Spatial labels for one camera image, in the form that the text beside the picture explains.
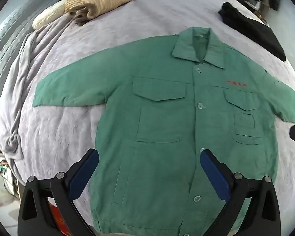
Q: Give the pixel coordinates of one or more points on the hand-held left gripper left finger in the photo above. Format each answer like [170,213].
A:
[84,174]

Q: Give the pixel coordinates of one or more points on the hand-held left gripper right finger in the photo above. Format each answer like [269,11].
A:
[215,177]

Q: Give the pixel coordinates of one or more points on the green work jacket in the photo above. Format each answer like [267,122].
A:
[162,118]

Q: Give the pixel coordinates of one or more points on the red box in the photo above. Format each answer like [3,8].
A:
[56,216]

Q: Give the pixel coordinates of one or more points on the cluttered side table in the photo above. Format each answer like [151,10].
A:
[2,167]

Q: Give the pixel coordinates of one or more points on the black folded garment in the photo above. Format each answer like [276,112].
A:
[255,32]

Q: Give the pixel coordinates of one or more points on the lavender fleece blanket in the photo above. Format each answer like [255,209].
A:
[137,29]

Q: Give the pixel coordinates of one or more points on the cream pillow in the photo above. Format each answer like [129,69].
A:
[48,14]

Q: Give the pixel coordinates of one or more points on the beige striped cloth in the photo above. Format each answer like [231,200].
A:
[105,1]

